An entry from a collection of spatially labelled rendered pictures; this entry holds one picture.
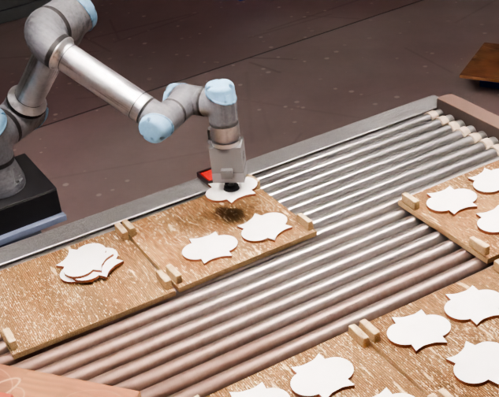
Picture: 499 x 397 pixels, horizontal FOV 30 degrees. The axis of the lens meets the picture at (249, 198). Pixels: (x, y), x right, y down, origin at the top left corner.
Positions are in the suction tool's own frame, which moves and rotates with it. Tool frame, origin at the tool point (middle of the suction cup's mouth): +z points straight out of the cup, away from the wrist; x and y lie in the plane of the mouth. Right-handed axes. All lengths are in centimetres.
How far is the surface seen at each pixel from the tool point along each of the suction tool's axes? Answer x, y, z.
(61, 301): -38, -38, 8
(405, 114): 65, 47, 10
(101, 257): -22.9, -31.1, 5.2
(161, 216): 0.7, -20.4, 7.8
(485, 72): 277, 97, 90
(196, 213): 1.8, -10.9, 7.8
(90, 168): 197, -111, 101
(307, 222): -6.5, 20.2, 5.7
